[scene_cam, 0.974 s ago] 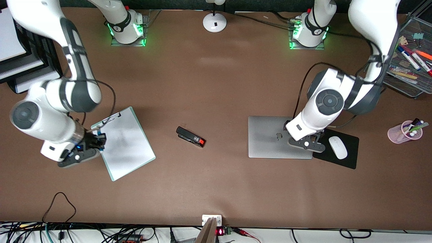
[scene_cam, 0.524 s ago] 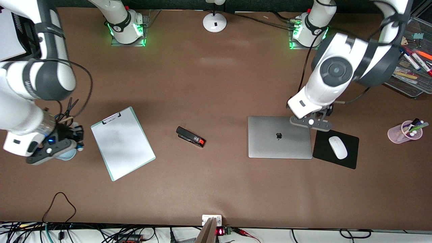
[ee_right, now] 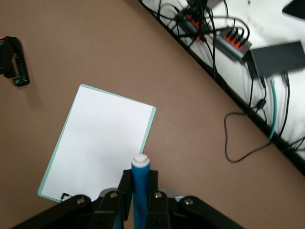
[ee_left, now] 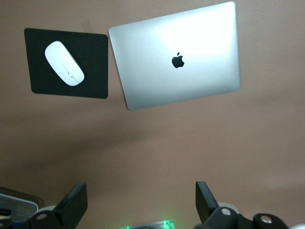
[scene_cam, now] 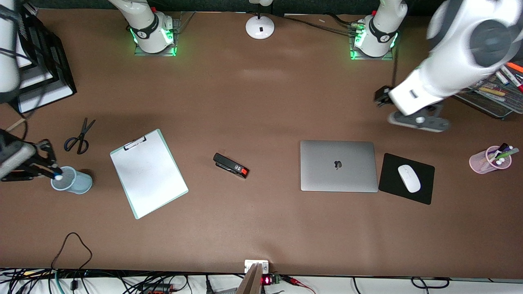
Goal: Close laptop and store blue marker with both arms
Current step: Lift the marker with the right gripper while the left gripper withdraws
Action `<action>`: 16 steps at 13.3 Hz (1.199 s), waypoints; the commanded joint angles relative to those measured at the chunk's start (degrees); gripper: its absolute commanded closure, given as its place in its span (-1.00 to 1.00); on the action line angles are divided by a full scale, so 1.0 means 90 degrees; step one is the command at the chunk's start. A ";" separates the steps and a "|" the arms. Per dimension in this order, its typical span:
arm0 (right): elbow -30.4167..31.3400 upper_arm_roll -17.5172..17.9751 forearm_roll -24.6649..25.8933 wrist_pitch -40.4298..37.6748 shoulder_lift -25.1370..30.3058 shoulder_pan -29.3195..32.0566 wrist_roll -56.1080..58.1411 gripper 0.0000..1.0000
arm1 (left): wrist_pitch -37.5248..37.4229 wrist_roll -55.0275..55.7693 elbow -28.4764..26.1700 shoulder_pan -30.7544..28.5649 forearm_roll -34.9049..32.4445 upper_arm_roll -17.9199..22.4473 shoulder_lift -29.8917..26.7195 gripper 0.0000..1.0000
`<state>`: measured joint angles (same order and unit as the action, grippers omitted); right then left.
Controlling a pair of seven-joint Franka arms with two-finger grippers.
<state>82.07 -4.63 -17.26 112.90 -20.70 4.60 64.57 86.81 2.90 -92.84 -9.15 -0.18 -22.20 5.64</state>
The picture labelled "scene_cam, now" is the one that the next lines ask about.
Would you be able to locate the white round stand base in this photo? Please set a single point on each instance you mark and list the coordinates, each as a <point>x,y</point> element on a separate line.
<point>260,28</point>

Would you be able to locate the green marker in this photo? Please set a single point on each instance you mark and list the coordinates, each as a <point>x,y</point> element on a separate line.
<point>508,154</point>

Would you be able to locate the light blue mesh cup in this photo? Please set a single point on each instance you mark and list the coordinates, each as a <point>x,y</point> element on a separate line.
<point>79,184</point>

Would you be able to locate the white mounting bracket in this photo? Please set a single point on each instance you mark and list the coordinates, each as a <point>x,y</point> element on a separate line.
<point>248,265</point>

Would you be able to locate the white paper sheet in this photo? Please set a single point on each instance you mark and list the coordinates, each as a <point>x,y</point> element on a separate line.
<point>151,175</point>

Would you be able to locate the red and white marker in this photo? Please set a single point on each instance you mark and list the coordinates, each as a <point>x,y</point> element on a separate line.
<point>510,77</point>

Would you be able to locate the black and orange connector block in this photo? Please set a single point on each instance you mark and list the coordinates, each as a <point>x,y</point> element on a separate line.
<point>157,289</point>

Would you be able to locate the circuit board with red display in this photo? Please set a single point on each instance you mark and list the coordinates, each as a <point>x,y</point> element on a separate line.
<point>267,280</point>

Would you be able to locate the black stapler with red tip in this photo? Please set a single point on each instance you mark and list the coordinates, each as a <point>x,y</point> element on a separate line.
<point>229,164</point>

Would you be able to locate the black capped marker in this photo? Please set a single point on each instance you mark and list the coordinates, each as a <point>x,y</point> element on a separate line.
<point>503,146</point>

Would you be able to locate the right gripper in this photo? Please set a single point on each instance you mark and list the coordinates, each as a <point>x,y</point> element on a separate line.
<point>34,159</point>

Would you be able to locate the grey mesh marker tray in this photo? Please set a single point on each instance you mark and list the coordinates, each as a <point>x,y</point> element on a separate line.
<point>496,107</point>

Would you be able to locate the yellow marker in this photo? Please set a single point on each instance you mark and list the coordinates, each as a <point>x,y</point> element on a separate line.
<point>492,90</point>

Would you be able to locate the silver laptop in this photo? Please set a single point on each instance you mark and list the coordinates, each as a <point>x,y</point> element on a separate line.
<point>339,165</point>

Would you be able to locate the light green clipboard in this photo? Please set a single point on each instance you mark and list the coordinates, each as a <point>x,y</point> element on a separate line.
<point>143,139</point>

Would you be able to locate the grey camera post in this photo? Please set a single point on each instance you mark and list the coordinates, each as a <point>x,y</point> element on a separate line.
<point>250,283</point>

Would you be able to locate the white computer mouse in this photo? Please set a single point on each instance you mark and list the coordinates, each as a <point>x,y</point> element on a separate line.
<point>409,179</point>

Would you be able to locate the orange marker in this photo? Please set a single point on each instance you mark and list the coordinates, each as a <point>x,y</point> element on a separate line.
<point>515,67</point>

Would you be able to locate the pink mesh pen cup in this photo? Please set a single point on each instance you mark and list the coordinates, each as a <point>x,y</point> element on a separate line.
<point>478,163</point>

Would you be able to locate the blue and white marker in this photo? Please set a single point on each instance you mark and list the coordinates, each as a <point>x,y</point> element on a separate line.
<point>501,78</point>

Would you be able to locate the black stacked document tray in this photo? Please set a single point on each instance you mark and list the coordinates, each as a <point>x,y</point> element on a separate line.
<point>61,73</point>

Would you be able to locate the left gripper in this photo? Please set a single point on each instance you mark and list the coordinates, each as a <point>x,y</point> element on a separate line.
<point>382,96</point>

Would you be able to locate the black mouse pad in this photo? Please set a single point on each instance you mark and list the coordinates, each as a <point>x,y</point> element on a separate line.
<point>388,183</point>

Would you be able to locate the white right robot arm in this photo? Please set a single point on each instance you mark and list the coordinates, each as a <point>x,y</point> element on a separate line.
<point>149,28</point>

